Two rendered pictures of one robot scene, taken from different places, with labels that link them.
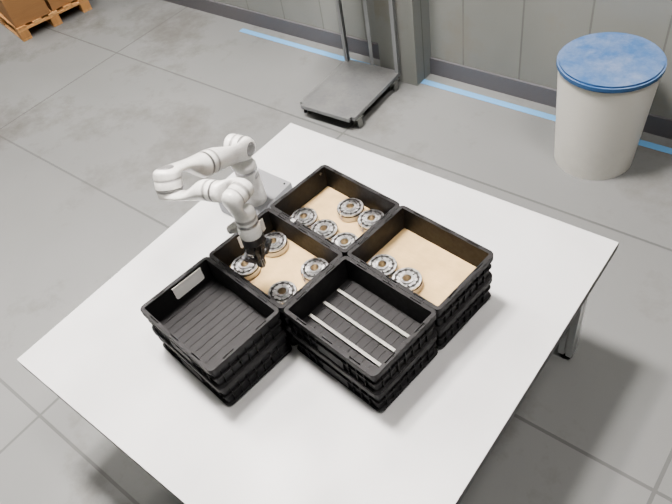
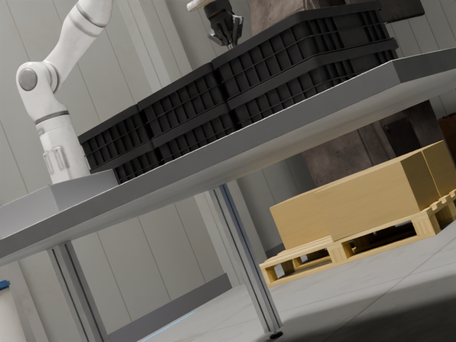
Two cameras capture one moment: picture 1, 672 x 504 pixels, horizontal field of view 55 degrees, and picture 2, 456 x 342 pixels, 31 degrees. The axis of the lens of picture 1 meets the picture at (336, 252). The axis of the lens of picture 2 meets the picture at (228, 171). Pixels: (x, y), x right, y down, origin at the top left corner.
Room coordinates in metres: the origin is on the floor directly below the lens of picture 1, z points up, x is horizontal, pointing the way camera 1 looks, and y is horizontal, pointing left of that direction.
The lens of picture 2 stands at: (2.10, 2.48, 0.59)
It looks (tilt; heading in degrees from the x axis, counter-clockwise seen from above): 2 degrees up; 258
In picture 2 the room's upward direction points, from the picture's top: 22 degrees counter-clockwise
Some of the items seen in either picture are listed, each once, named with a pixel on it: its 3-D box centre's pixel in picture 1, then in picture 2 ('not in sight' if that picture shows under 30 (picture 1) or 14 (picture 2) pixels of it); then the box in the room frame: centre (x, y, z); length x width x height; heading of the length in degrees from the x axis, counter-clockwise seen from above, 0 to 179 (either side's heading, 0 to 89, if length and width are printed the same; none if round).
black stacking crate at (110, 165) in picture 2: not in sight; (170, 163); (1.73, -0.03, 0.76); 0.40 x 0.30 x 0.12; 37
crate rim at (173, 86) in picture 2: (275, 256); (218, 77); (1.55, 0.21, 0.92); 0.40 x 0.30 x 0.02; 37
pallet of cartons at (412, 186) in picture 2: not in sight; (353, 214); (0.42, -2.49, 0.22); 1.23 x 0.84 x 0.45; 137
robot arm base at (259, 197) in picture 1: (251, 184); (63, 150); (2.03, 0.28, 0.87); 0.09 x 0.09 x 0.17; 44
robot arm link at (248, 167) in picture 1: (240, 154); (43, 93); (2.02, 0.28, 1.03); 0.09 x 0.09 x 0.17; 55
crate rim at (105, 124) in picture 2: (334, 207); (151, 114); (1.73, -0.03, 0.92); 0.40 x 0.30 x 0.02; 37
